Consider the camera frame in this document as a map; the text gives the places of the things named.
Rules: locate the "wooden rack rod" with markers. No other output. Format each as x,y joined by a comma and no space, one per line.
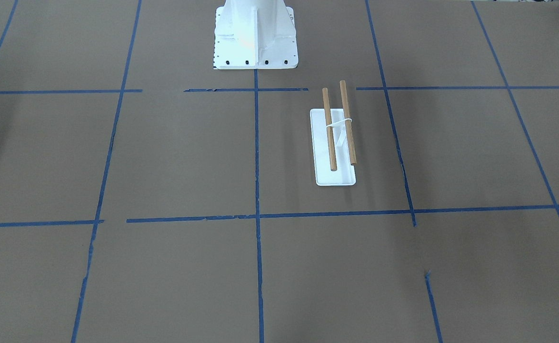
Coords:
330,135
348,122

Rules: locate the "white towel rack base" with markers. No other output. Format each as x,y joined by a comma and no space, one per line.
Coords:
345,175

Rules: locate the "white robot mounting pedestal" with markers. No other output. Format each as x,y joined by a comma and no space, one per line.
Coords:
255,34

